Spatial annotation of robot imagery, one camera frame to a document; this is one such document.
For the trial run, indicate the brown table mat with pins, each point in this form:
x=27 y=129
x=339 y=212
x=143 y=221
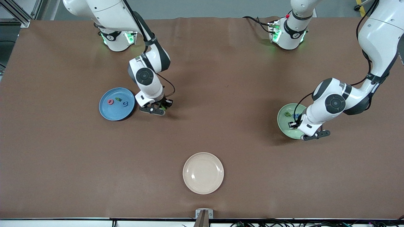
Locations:
x=202 y=132

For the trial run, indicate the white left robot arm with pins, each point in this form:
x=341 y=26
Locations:
x=378 y=34

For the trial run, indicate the green foam letter p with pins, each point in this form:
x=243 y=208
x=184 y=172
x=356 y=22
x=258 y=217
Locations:
x=290 y=114

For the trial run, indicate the green plate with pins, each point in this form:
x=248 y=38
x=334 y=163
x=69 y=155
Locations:
x=284 y=123

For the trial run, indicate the aluminium frame profile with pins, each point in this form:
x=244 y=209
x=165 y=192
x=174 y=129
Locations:
x=19 y=15

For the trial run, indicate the black caster wheel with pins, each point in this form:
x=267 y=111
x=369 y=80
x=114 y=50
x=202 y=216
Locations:
x=357 y=8

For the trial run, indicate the blue plate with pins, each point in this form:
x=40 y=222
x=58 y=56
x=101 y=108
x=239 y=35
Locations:
x=113 y=112

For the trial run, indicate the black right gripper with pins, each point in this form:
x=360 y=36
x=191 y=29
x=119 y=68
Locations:
x=164 y=102

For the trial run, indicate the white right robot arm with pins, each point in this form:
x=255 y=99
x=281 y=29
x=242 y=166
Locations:
x=94 y=9

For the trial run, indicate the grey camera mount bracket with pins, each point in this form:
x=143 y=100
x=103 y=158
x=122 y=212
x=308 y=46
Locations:
x=204 y=214

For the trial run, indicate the beige plate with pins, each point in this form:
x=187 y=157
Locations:
x=203 y=173

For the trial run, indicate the white table edge rail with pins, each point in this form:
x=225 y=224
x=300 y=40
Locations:
x=63 y=224

